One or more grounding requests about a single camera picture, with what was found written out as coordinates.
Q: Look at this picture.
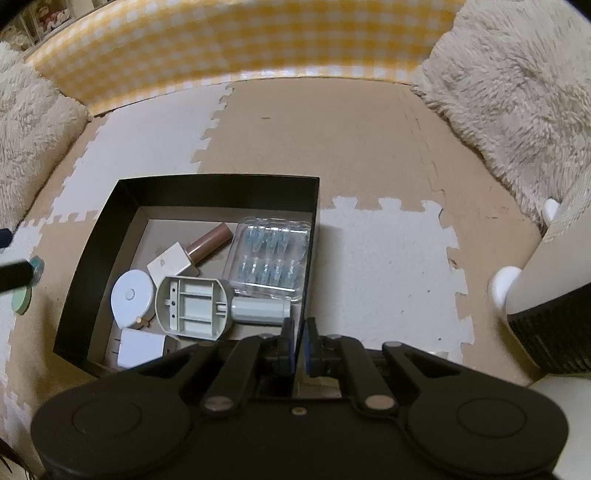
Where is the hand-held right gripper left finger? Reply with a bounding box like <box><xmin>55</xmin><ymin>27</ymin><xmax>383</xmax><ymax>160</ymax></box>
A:
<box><xmin>139</xmin><ymin>318</ymin><xmax>297</xmax><ymax>416</ymax></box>

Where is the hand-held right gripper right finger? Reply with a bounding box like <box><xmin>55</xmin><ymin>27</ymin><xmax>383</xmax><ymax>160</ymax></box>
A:
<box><xmin>305</xmin><ymin>318</ymin><xmax>467</xmax><ymax>416</ymax></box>

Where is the light green round object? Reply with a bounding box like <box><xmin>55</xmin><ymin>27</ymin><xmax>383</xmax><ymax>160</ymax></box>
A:
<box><xmin>11</xmin><ymin>256</ymin><xmax>46</xmax><ymax>315</ymax></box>

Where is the white cylinder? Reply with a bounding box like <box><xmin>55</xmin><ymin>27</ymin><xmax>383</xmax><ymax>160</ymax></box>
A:
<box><xmin>230</xmin><ymin>295</ymin><xmax>291</xmax><ymax>326</ymax></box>

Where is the black cardboard box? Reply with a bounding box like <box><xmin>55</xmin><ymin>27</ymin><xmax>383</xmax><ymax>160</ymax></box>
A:
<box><xmin>53</xmin><ymin>174</ymin><xmax>321</xmax><ymax>379</ymax></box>

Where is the clear plastic case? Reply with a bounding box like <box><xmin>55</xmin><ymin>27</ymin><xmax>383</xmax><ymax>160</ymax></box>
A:
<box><xmin>224</xmin><ymin>216</ymin><xmax>311</xmax><ymax>303</ymax></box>

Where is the grey oval battery holder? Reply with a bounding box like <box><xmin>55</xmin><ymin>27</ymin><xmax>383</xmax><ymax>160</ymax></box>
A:
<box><xmin>155</xmin><ymin>275</ymin><xmax>234</xmax><ymax>341</ymax></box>

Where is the white round device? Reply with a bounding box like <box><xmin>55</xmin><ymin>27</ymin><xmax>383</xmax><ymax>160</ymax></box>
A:
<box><xmin>111</xmin><ymin>270</ymin><xmax>155</xmax><ymax>329</ymax></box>

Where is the brown tube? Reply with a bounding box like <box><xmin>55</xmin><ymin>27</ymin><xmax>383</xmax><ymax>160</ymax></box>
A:
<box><xmin>185</xmin><ymin>223</ymin><xmax>232</xmax><ymax>265</ymax></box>

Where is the white charger plug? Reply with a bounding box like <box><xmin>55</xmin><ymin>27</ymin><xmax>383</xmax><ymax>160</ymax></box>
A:
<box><xmin>115</xmin><ymin>327</ymin><xmax>168</xmax><ymax>370</ymax></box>

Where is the white square adapter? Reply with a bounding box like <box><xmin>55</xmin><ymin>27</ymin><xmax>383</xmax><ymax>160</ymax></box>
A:
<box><xmin>147</xmin><ymin>242</ymin><xmax>200</xmax><ymax>284</ymax></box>

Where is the fluffy white cushion left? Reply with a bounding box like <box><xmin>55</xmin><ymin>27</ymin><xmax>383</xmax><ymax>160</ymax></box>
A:
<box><xmin>0</xmin><ymin>41</ymin><xmax>90</xmax><ymax>232</ymax></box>

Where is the fluffy white cushion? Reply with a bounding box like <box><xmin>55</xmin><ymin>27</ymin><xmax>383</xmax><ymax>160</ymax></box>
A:
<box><xmin>411</xmin><ymin>0</ymin><xmax>591</xmax><ymax>227</ymax></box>
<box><xmin>0</xmin><ymin>41</ymin><xmax>90</xmax><ymax>232</ymax></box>

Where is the foam puzzle floor mat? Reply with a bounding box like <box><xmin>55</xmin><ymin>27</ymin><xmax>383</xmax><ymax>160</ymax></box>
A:
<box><xmin>0</xmin><ymin>69</ymin><xmax>555</xmax><ymax>444</ymax></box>

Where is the wooden shelf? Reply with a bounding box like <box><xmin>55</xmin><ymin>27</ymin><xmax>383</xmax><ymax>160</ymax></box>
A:
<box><xmin>0</xmin><ymin>0</ymin><xmax>100</xmax><ymax>49</ymax></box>

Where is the white and black appliance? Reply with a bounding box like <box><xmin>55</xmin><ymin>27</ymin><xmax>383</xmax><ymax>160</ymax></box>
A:
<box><xmin>489</xmin><ymin>171</ymin><xmax>591</xmax><ymax>324</ymax></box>

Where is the black ribbed appliance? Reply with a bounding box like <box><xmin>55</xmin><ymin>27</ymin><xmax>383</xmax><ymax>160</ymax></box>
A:
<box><xmin>505</xmin><ymin>295</ymin><xmax>591</xmax><ymax>377</ymax></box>

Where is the yellow checkered bumper cushion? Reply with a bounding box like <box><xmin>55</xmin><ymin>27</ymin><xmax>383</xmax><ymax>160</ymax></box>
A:
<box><xmin>25</xmin><ymin>0</ymin><xmax>467</xmax><ymax>116</ymax></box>

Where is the fluffy white cushion right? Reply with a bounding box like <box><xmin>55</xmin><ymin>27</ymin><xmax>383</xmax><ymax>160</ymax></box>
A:
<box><xmin>411</xmin><ymin>0</ymin><xmax>591</xmax><ymax>227</ymax></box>

